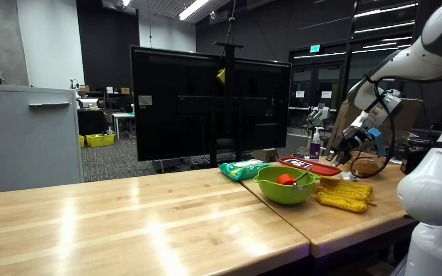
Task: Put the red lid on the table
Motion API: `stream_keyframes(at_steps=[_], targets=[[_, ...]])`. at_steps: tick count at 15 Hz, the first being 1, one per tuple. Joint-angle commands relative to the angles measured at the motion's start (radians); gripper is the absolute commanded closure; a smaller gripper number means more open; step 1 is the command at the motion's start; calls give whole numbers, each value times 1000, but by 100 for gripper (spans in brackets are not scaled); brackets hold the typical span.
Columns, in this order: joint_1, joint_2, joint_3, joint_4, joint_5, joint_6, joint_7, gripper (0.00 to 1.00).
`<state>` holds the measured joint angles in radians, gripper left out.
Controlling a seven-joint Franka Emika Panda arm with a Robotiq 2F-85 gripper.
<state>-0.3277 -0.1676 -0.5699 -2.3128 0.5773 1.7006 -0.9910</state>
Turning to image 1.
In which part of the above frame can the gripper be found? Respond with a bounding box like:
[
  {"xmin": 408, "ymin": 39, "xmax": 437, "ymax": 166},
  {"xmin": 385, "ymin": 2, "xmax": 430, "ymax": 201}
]
[{"xmin": 326, "ymin": 126, "xmax": 368, "ymax": 168}]

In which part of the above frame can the red flat lid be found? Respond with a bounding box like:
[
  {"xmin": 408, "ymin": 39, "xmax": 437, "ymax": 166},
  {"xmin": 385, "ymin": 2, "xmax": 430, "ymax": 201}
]
[{"xmin": 278, "ymin": 156, "xmax": 342, "ymax": 177}]

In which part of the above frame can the purple pump bottle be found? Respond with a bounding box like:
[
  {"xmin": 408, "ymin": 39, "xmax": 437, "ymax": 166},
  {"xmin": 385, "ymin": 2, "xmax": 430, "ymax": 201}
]
[{"xmin": 309, "ymin": 127, "xmax": 322, "ymax": 160}]

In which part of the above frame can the brown wicker basket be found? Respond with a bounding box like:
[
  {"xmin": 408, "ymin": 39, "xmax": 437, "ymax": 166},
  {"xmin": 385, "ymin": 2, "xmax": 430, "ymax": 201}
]
[{"xmin": 348, "ymin": 151, "xmax": 387, "ymax": 177}]

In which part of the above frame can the yellow knitted cloth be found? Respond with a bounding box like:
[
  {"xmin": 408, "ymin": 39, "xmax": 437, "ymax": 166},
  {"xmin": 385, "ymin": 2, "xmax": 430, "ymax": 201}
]
[{"xmin": 315, "ymin": 177, "xmax": 377, "ymax": 214}]

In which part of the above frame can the metal spoon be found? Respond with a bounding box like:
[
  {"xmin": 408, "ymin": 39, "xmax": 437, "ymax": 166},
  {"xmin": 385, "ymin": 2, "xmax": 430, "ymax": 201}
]
[{"xmin": 293, "ymin": 168, "xmax": 313, "ymax": 187}]

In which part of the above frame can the red measuring cup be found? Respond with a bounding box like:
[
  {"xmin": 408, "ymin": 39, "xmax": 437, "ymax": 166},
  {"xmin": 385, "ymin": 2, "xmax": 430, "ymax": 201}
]
[{"xmin": 275, "ymin": 174, "xmax": 297, "ymax": 186}]

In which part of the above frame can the green plastic bowl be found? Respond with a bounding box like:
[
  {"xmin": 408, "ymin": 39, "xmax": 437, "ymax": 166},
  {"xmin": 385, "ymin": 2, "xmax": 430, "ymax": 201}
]
[{"xmin": 252, "ymin": 166, "xmax": 318, "ymax": 205}]

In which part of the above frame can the glass double door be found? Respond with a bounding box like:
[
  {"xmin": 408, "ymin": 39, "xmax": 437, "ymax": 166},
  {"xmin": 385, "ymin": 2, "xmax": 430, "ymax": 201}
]
[{"xmin": 289, "ymin": 63, "xmax": 345, "ymax": 131}]

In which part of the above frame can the black device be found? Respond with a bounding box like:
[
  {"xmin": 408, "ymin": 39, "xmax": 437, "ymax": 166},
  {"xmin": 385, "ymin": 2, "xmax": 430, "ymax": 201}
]
[{"xmin": 400, "ymin": 135, "xmax": 437, "ymax": 176}]

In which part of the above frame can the brown cardboard sheet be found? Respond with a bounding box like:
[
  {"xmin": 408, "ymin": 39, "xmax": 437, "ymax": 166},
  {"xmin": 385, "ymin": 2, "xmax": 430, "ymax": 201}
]
[{"xmin": 324, "ymin": 98, "xmax": 424, "ymax": 156}]

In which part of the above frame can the green packet of wipes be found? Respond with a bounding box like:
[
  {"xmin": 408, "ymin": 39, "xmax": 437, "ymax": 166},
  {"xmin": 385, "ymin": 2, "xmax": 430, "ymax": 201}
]
[{"xmin": 218, "ymin": 159, "xmax": 272, "ymax": 182}]

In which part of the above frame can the large black monitor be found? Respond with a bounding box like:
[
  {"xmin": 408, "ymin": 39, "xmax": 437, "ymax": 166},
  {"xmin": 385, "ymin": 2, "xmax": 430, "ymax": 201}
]
[{"xmin": 130, "ymin": 45, "xmax": 292, "ymax": 163}]

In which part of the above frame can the white table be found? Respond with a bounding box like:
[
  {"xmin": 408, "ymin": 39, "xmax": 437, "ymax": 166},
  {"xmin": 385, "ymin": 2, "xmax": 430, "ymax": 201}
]
[{"xmin": 112, "ymin": 112, "xmax": 136, "ymax": 140}]

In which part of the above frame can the grey metal cabinet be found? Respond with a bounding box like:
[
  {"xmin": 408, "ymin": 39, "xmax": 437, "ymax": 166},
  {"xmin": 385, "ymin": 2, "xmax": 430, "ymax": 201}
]
[{"xmin": 0, "ymin": 83, "xmax": 84, "ymax": 194}]

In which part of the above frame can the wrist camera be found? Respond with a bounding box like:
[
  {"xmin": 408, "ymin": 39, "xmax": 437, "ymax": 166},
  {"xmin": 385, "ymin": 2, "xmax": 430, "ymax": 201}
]
[{"xmin": 366, "ymin": 128, "xmax": 386, "ymax": 154}]

